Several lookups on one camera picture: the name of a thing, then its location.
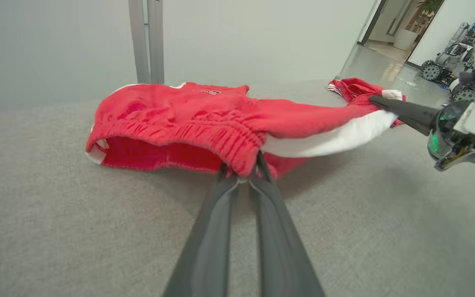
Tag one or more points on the dark door frame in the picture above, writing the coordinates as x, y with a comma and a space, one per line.
372, 22

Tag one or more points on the grey partition post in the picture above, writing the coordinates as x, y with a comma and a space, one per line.
137, 41
156, 41

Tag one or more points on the red shorts wide white stripe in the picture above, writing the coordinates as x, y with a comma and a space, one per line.
188, 115

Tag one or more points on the grey fabric sofa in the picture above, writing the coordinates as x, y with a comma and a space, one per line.
56, 227

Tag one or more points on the red garment thin white stripes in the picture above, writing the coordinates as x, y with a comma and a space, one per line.
353, 88

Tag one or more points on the grey wheeled background robot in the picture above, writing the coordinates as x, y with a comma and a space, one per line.
456, 49

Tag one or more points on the white plant pot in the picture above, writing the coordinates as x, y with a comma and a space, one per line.
405, 39

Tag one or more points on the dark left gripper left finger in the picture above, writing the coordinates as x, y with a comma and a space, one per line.
208, 247

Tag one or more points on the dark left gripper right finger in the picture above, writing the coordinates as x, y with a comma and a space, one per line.
281, 247

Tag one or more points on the green potted plant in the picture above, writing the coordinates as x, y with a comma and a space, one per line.
427, 6

